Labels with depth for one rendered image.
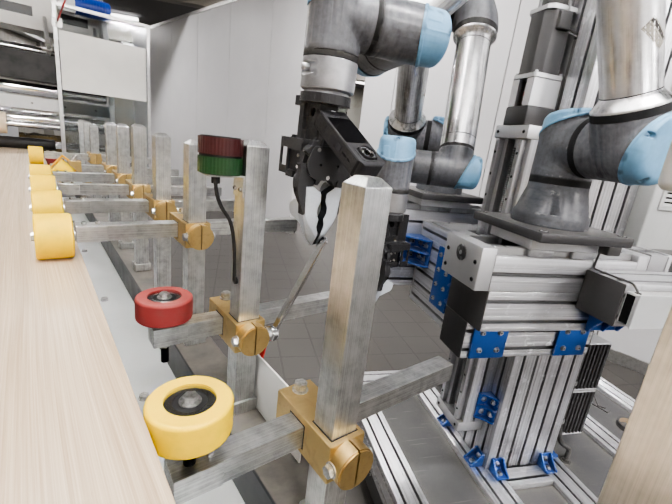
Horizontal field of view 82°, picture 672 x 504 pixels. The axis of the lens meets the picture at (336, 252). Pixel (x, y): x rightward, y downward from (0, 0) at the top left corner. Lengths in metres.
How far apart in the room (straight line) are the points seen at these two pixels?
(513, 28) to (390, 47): 2.81
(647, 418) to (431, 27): 0.49
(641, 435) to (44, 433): 0.42
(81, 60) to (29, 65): 0.27
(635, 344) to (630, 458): 2.83
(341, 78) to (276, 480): 0.55
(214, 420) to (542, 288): 0.71
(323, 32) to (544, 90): 0.74
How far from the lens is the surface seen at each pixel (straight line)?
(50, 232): 0.81
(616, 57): 0.80
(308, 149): 0.53
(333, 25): 0.55
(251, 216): 0.58
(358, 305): 0.39
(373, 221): 0.37
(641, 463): 0.28
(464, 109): 0.93
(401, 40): 0.58
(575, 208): 0.90
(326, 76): 0.54
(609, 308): 0.94
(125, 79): 3.10
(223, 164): 0.54
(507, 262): 0.84
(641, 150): 0.78
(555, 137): 0.90
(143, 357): 1.04
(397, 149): 0.78
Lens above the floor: 1.15
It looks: 16 degrees down
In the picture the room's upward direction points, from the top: 7 degrees clockwise
